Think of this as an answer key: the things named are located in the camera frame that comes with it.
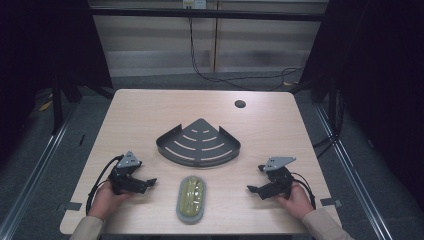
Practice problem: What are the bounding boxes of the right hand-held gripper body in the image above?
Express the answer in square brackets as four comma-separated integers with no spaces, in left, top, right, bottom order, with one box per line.
[258,155,298,201]

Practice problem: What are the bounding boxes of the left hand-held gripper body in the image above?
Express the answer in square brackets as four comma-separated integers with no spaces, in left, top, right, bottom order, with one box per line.
[108,150,149,196]

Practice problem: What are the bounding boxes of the person's right hand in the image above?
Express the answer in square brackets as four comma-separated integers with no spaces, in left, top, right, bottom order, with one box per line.
[274,180,316,221]

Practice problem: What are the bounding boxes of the person's left hand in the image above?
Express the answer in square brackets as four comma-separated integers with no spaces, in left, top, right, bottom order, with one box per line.
[87,180,135,221]

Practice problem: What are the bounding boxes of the yellow-green soap bar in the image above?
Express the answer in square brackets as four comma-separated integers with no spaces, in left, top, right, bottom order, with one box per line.
[179,176,205,217]

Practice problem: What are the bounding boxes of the grey tape strip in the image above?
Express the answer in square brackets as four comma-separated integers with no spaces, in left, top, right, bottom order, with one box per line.
[319,197,343,209]
[55,201,83,213]

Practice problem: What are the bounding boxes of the dark grey corner shelf tray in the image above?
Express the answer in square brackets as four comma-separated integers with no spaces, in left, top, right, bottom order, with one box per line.
[155,117,242,168]

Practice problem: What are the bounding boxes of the black metal stand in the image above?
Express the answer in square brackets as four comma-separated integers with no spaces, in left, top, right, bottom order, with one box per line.
[50,74,65,136]

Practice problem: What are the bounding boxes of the yellow floor tape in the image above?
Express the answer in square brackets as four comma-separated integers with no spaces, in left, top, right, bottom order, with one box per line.
[38,99,54,113]

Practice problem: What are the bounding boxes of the dark curtain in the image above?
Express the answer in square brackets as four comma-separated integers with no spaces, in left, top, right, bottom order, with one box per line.
[0,0,114,161]
[298,0,424,214]

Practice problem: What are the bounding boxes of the right hand-held gripper cable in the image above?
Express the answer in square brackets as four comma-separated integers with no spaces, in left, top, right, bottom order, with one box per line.
[290,171,317,211]

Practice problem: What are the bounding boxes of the hand-held gripper cable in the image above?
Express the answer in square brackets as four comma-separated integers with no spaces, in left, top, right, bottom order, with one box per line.
[85,154,125,216]
[290,171,317,211]

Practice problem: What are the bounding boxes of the left hand-held gripper cable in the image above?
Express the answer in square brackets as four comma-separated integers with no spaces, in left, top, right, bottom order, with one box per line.
[85,154,125,216]

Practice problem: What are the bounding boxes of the black floor cables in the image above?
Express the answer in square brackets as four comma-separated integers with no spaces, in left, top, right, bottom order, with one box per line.
[312,88,346,160]

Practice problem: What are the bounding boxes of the metal floor rail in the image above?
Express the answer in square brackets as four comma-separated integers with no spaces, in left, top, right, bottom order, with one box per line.
[314,103,399,240]
[0,108,81,240]

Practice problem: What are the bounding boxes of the long black wall cable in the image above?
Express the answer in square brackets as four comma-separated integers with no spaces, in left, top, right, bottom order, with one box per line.
[187,17,305,92]

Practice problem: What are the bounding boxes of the black horizontal frame bar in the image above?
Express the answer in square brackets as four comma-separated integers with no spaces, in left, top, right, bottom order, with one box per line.
[89,7,327,23]

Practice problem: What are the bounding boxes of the white wall socket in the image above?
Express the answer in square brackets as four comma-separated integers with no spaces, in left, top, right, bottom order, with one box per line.
[182,0,208,10]

